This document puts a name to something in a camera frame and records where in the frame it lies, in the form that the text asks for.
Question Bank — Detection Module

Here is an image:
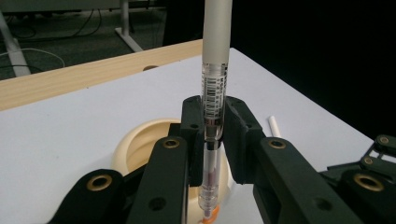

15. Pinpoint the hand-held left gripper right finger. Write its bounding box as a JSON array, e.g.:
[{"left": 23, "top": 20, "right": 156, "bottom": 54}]
[{"left": 223, "top": 96, "right": 362, "bottom": 224}]

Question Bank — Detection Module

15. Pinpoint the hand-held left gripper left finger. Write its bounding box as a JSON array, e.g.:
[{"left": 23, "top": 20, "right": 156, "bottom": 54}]
[{"left": 127, "top": 95, "right": 207, "bottom": 224}]

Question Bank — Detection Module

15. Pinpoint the white pen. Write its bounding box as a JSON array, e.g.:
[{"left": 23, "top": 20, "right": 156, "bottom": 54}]
[{"left": 268, "top": 115, "right": 283, "bottom": 138}]

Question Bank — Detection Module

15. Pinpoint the transparent pen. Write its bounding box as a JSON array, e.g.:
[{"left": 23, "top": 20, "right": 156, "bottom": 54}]
[{"left": 197, "top": 0, "right": 233, "bottom": 220}]

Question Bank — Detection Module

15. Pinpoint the wooden table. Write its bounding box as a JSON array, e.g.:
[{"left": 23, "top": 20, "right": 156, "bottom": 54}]
[{"left": 0, "top": 39, "right": 204, "bottom": 112}]

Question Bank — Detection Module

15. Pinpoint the white metal-legged desk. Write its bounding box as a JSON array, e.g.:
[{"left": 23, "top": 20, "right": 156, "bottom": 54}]
[{"left": 0, "top": 0, "right": 166, "bottom": 78}]

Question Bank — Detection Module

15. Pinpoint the bundle of black floor cables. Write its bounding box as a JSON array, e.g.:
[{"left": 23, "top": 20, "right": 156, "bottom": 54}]
[{"left": 12, "top": 8, "right": 104, "bottom": 43}]

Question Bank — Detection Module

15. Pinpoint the white floor cable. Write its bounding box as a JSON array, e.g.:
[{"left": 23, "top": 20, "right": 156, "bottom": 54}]
[{"left": 0, "top": 47, "right": 66, "bottom": 69}]

